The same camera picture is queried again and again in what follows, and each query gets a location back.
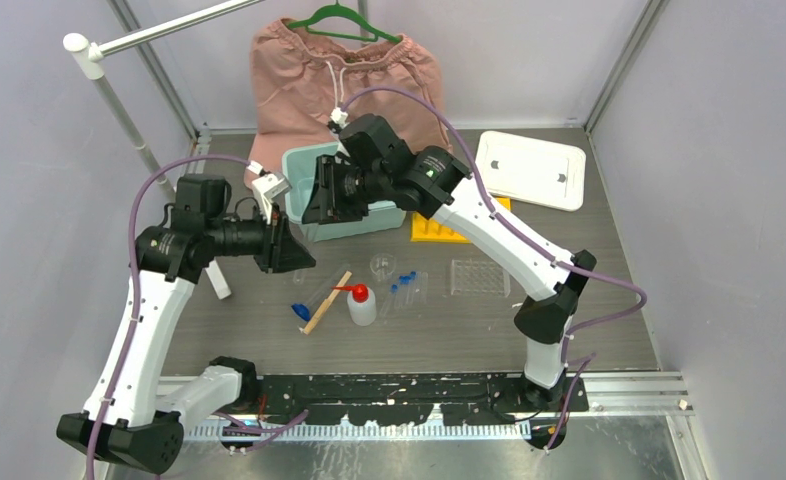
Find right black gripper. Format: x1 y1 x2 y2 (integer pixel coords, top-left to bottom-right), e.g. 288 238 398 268
302 155 388 225

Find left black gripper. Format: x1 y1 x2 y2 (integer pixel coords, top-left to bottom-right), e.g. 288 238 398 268
206 201 315 273

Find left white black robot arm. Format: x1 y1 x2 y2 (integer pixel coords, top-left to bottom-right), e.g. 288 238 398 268
56 173 315 475

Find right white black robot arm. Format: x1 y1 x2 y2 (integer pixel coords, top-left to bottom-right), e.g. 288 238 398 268
301 114 596 411

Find teal plastic bin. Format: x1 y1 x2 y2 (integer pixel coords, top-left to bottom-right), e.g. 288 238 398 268
282 142 406 242

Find blue cap test tube lying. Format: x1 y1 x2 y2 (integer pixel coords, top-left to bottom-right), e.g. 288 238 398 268
290 263 350 323

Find wooden test tube clamp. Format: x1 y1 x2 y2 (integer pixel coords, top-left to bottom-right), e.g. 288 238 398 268
301 270 352 335

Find white red wash bottle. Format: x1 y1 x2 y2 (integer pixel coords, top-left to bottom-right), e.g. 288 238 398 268
335 283 378 327

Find small clear glass beaker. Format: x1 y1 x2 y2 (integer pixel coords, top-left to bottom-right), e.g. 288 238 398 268
369 253 396 283

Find yellow test tube rack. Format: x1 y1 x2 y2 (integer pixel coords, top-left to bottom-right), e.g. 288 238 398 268
410 197 511 244

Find blue capped test tube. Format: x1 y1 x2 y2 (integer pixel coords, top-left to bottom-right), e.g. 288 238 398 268
402 271 428 308
379 284 399 318

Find pink shorts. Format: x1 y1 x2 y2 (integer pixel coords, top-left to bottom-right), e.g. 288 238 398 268
249 18 452 171

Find clear well plate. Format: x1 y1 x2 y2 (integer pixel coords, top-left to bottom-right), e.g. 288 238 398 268
449 259 511 298

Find green clothes hanger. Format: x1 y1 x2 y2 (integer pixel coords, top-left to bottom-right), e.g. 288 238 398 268
286 1 402 44

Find white plastic tray lid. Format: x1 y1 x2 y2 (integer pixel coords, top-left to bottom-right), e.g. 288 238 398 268
476 131 586 212

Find white metal clothes rack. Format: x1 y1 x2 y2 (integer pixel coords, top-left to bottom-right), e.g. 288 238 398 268
62 0 266 301

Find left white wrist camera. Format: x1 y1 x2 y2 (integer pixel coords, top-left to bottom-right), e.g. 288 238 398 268
246 161 291 225

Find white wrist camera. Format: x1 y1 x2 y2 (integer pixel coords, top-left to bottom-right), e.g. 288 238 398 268
327 106 348 138
246 161 291 225

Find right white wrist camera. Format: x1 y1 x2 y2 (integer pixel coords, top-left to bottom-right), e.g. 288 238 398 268
327 106 348 138

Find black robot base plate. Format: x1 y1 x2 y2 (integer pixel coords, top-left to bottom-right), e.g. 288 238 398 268
221 372 589 427

